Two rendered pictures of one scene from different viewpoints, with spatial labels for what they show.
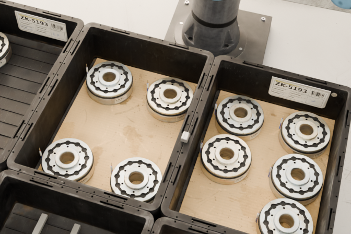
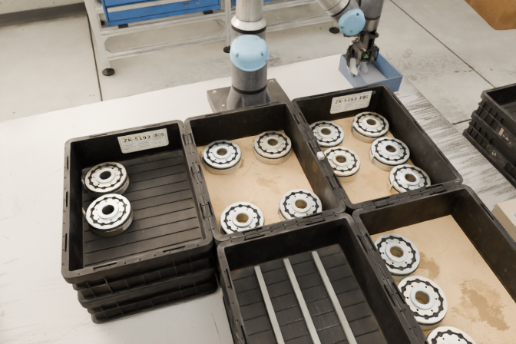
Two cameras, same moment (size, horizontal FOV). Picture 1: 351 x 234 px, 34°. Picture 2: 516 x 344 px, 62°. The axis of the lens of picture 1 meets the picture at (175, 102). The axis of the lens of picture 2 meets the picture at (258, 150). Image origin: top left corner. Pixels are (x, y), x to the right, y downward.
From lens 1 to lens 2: 53 cm
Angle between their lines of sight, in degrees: 22
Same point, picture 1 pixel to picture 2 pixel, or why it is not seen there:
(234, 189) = (358, 180)
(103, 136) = (247, 193)
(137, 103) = (250, 161)
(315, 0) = not seen: hidden behind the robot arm
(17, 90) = (154, 196)
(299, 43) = (300, 87)
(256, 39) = (278, 94)
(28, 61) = (145, 174)
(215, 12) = (258, 80)
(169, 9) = (201, 104)
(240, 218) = (378, 194)
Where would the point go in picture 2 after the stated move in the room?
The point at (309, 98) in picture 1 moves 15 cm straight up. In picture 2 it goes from (358, 104) to (368, 61)
